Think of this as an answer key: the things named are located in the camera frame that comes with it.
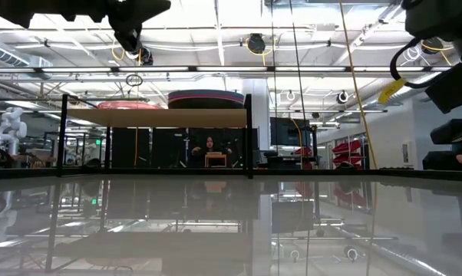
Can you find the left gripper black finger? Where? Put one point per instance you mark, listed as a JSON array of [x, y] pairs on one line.
[[135, 11]]

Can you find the translucent orange plate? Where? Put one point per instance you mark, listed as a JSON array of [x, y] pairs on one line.
[[127, 105]]

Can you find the dark blue plate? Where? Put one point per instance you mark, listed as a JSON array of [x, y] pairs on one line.
[[206, 92]]

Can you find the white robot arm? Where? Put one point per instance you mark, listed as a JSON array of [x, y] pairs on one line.
[[10, 126]]

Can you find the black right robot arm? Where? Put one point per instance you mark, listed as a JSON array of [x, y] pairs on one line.
[[455, 90]]

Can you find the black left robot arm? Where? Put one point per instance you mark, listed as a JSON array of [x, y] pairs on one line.
[[2, 7]]

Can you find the wooden shelf with black legs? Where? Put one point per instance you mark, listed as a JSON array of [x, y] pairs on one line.
[[158, 117]]

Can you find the red bin shelf rack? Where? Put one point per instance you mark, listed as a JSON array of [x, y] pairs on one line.
[[348, 147]]

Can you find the small wooden shelf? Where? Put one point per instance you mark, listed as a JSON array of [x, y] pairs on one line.
[[215, 154]]

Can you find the long white light bar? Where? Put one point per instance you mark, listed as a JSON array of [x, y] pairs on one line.
[[231, 69]]

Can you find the black partition panels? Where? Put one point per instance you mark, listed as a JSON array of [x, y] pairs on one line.
[[127, 147]]

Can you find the cluttered wooden workbench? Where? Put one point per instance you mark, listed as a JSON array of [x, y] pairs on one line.
[[24, 158]]

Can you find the seated person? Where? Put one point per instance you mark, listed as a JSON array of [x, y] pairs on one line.
[[210, 147]]

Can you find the large black monitor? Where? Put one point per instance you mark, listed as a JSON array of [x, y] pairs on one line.
[[290, 132]]

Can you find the grey ventilation duct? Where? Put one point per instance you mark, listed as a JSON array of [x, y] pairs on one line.
[[8, 53]]

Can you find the white wall sign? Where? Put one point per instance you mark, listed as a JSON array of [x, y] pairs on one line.
[[405, 152]]

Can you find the black aluminium table frame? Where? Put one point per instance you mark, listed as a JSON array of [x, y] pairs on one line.
[[330, 172]]

